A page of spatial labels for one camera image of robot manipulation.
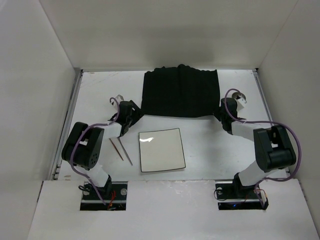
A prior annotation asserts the metal cup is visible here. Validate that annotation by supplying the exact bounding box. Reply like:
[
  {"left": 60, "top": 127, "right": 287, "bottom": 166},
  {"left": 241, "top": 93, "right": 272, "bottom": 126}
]
[{"left": 231, "top": 91, "right": 247, "bottom": 101}]

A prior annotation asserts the silver knife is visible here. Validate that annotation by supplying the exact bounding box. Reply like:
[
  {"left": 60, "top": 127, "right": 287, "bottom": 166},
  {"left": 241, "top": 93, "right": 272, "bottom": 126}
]
[{"left": 117, "top": 137, "right": 133, "bottom": 166}]

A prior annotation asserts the copper fork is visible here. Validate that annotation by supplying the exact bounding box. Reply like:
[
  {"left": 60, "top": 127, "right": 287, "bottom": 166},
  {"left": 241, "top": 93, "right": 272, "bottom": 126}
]
[{"left": 109, "top": 138, "right": 124, "bottom": 161}]

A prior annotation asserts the white square plate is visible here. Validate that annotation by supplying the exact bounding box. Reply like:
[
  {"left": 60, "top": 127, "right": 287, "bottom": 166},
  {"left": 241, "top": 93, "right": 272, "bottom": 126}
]
[{"left": 138, "top": 128, "right": 186, "bottom": 173}]

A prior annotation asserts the black cloth placemat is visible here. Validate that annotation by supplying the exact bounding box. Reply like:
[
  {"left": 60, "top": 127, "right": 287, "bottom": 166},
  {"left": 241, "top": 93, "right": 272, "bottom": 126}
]
[{"left": 141, "top": 64, "right": 221, "bottom": 118}]

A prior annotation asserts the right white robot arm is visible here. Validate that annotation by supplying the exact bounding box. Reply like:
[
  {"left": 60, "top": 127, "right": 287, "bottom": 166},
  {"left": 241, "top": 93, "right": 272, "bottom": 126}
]
[{"left": 216, "top": 97, "right": 297, "bottom": 201}]

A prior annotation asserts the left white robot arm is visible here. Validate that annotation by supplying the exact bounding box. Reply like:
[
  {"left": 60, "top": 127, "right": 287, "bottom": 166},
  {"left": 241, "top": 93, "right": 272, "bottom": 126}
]
[{"left": 61, "top": 96, "right": 144, "bottom": 201}]

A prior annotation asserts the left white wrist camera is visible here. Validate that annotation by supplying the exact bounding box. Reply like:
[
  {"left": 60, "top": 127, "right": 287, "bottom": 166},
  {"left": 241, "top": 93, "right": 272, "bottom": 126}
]
[{"left": 109, "top": 94, "right": 124, "bottom": 109}]

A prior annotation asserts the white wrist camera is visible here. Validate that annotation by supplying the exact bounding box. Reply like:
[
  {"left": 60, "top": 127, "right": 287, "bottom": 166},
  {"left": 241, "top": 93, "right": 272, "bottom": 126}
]
[
  {"left": 109, "top": 94, "right": 124, "bottom": 109},
  {"left": 236, "top": 96, "right": 247, "bottom": 111}
]

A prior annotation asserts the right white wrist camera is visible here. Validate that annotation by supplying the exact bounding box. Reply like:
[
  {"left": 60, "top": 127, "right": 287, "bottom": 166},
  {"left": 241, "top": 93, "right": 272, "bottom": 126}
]
[{"left": 236, "top": 96, "right": 247, "bottom": 111}]

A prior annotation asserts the right aluminium frame rail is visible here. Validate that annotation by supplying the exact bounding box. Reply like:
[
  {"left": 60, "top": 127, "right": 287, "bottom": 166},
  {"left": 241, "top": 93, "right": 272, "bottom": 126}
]
[{"left": 252, "top": 67, "right": 292, "bottom": 176}]

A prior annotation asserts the aluminium frame rail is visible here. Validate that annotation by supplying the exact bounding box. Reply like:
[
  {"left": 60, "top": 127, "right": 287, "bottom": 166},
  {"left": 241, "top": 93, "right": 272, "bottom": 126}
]
[
  {"left": 252, "top": 67, "right": 292, "bottom": 176},
  {"left": 48, "top": 67, "right": 83, "bottom": 180}
]

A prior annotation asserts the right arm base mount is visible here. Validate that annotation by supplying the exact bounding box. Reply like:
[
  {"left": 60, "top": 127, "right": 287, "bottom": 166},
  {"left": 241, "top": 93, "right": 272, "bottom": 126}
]
[{"left": 213, "top": 181, "right": 269, "bottom": 211}]

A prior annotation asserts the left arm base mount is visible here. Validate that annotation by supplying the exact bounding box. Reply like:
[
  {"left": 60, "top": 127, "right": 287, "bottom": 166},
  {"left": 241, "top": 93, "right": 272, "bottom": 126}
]
[{"left": 78, "top": 181, "right": 128, "bottom": 212}]

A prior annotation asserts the left aluminium frame rail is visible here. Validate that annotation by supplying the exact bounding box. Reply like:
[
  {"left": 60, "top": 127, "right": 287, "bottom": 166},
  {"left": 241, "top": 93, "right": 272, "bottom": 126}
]
[{"left": 48, "top": 67, "right": 83, "bottom": 180}]

